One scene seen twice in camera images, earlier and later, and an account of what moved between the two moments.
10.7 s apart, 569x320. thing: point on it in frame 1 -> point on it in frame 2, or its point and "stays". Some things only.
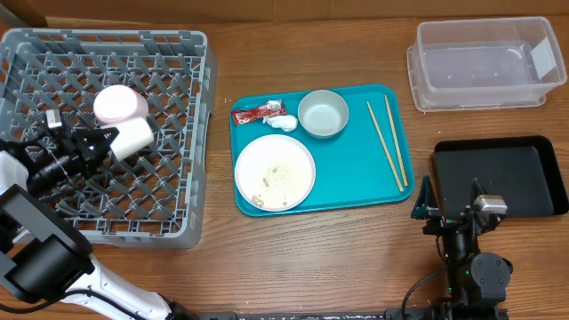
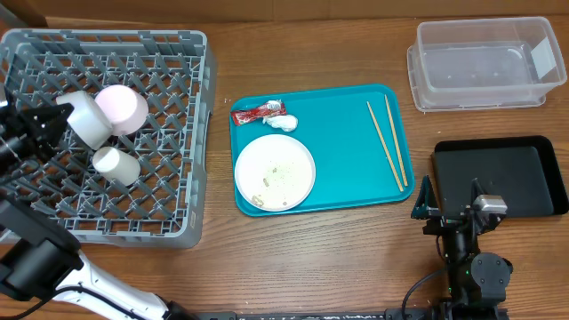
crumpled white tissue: x=288 y=123 stays
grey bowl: x=323 y=113 -> x=88 y=119
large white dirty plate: x=275 y=172 stays
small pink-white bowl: x=116 y=104 stays
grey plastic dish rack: x=155 y=199 stays
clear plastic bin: x=461 y=64 stays
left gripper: x=85 y=148 -> x=38 y=119
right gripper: x=451 y=220 stays
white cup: x=132 y=136 -> x=116 y=165
